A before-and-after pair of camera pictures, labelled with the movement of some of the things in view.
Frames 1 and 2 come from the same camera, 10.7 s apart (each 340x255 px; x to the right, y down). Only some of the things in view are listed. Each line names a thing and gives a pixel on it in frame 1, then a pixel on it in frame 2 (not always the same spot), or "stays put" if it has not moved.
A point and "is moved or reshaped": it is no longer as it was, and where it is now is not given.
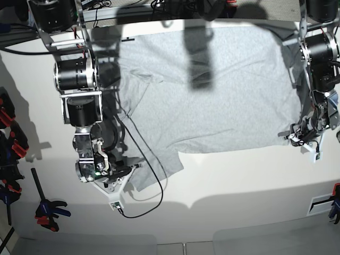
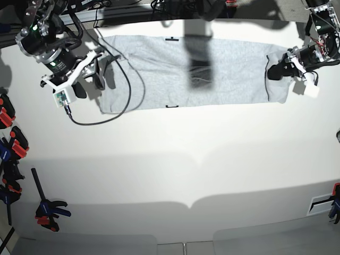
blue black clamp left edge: [10, 188] stays put
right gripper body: [312, 122] → [309, 56]
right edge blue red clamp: [334, 209] stays put
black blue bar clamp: [47, 210] stays put
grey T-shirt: [186, 89] is moved or reshaped
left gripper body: [108, 169] → [68, 67]
